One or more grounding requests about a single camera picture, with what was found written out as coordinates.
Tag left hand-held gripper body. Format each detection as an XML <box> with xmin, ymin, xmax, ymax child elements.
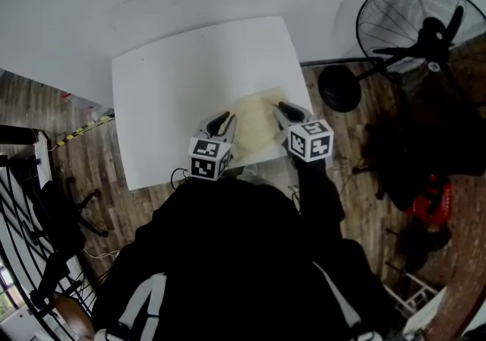
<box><xmin>188</xmin><ymin>129</ymin><xmax>234</xmax><ymax>182</ymax></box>

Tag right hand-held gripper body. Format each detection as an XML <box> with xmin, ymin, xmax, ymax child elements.
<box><xmin>282</xmin><ymin>118</ymin><xmax>335</xmax><ymax>163</ymax></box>

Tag beige shorts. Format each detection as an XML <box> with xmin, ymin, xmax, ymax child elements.
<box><xmin>227</xmin><ymin>85</ymin><xmax>289</xmax><ymax>158</ymax></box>

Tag person's right forearm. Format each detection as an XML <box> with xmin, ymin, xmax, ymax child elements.
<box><xmin>290</xmin><ymin>156</ymin><xmax>345</xmax><ymax>219</ymax></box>

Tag black standing fan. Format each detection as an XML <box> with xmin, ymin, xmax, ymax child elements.
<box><xmin>317</xmin><ymin>0</ymin><xmax>486</xmax><ymax>112</ymax></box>

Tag person's white shoe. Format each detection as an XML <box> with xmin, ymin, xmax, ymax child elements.
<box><xmin>242</xmin><ymin>164</ymin><xmax>274</xmax><ymax>185</ymax></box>

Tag person's black jacket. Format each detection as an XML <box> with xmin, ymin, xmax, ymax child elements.
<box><xmin>93</xmin><ymin>175</ymin><xmax>396</xmax><ymax>341</ymax></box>

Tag black bag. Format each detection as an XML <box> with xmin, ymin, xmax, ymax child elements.
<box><xmin>364</xmin><ymin>77</ymin><xmax>486</xmax><ymax>211</ymax></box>

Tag black office chair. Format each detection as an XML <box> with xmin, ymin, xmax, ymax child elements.
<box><xmin>32</xmin><ymin>178</ymin><xmax>109</xmax><ymax>238</ymax></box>

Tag white folding rack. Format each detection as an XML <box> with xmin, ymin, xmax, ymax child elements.
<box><xmin>383</xmin><ymin>270</ymin><xmax>440</xmax><ymax>317</ymax></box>

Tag black metal stair railing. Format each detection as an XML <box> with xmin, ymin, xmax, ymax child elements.
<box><xmin>0</xmin><ymin>164</ymin><xmax>96</xmax><ymax>341</ymax></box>

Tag yellow black striped cable cover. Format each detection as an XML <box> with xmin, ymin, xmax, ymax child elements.
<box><xmin>56</xmin><ymin>115</ymin><xmax>115</xmax><ymax>149</ymax></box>

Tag person's left white shoulder strap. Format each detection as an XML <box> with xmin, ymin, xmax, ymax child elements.
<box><xmin>117</xmin><ymin>273</ymin><xmax>168</xmax><ymax>341</ymax></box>

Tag person's white shoulder strap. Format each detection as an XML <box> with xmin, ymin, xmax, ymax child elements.
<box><xmin>117</xmin><ymin>273</ymin><xmax>168</xmax><ymax>341</ymax></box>
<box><xmin>313</xmin><ymin>263</ymin><xmax>361</xmax><ymax>336</ymax></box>

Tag person's right white shoulder strap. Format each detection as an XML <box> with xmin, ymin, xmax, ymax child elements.
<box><xmin>313</xmin><ymin>263</ymin><xmax>361</xmax><ymax>336</ymax></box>

